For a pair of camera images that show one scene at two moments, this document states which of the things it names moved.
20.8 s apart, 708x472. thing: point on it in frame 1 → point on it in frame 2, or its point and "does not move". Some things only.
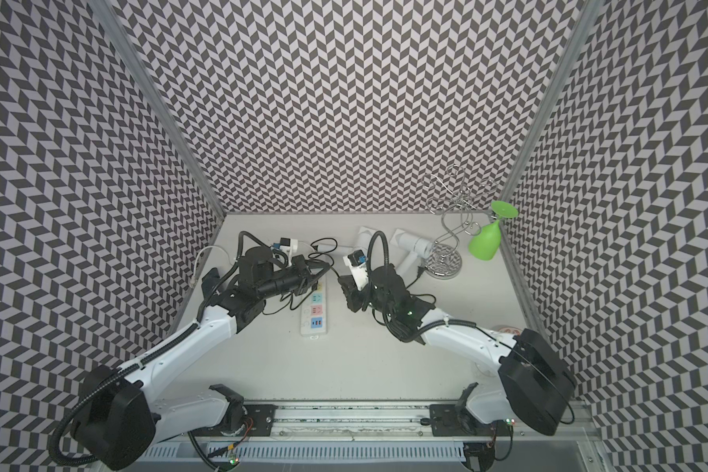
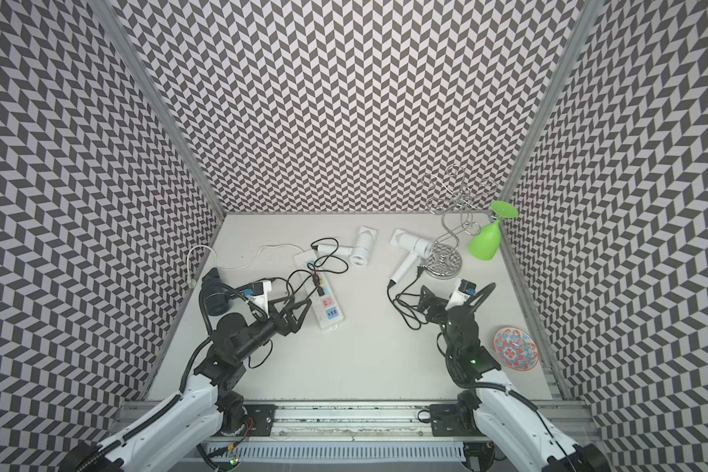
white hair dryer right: x=415 y=246 does not move
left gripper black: x=304 y=269 → x=293 y=324
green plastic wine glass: x=485 y=243 does not move
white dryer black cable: x=419 y=271 → x=315 y=277
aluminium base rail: x=378 y=438 does not move
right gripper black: x=352 y=292 → x=439 y=304
